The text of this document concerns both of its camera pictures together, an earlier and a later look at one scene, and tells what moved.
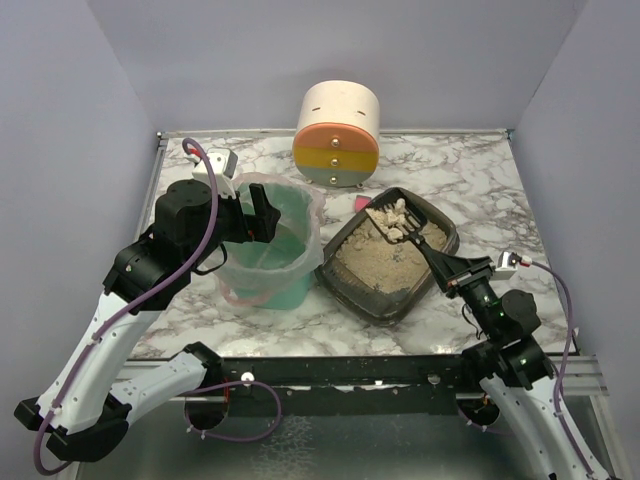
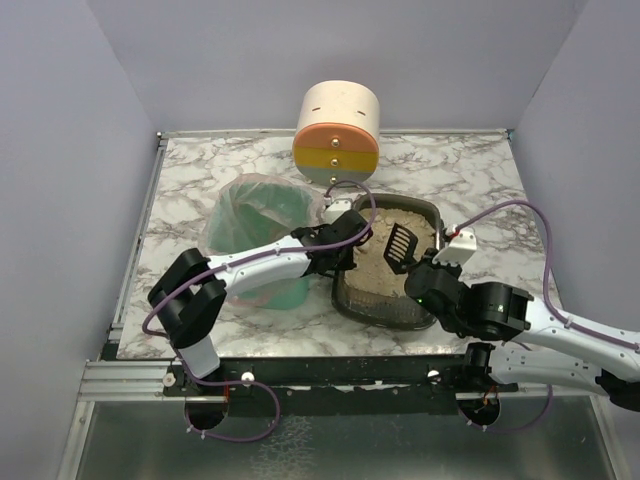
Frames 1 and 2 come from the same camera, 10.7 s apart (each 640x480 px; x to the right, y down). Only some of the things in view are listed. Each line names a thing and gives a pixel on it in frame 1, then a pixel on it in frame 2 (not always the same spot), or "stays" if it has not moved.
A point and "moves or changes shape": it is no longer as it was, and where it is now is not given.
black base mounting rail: x=347 y=385 stays
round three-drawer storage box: x=336 y=138 stays
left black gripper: x=244 y=220 → x=347 y=233
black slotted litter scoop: x=399 y=222 → x=399 y=251
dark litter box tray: x=380 y=280 moves or changes shape
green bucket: x=278 y=274 stays
